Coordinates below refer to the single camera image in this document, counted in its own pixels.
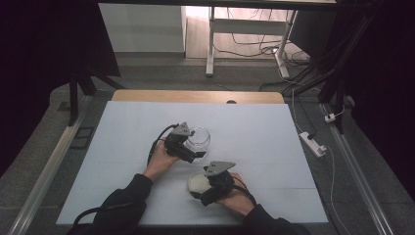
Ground person's left hand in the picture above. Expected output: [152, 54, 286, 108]
[142, 139, 181, 183]

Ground beige round jar lid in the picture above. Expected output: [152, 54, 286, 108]
[187, 171, 213, 194]

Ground white power strip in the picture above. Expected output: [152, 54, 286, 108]
[299, 130, 328, 159]

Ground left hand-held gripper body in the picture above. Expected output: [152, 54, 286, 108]
[163, 121, 198, 165]

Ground white power strip cable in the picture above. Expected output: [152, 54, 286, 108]
[321, 143, 352, 235]

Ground light blue table mat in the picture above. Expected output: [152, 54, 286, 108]
[56, 100, 329, 227]

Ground clear glass jar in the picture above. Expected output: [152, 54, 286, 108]
[183, 125, 211, 160]

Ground aluminium floor rail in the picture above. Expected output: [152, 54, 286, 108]
[318, 102, 395, 235]
[6, 94, 95, 235]

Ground person's right hand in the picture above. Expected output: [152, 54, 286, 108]
[215, 171, 258, 217]

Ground white desk frame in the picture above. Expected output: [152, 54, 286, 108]
[205, 6, 300, 79]

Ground black curtain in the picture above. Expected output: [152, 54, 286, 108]
[339, 0, 415, 201]
[0, 0, 122, 179]

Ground black metal stand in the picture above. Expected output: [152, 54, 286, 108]
[283, 0, 380, 135]
[66, 63, 125, 127]

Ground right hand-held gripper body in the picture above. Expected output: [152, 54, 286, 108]
[198, 160, 237, 208]

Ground thin white cable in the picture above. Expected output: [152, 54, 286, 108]
[277, 65, 306, 134]

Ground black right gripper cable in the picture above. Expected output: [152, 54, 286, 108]
[232, 183, 258, 208]

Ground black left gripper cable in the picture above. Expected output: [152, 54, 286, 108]
[71, 122, 180, 229]

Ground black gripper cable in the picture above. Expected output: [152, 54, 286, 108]
[232, 183, 258, 208]
[71, 122, 180, 229]

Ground tangled floor cables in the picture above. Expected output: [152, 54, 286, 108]
[212, 8, 312, 68]

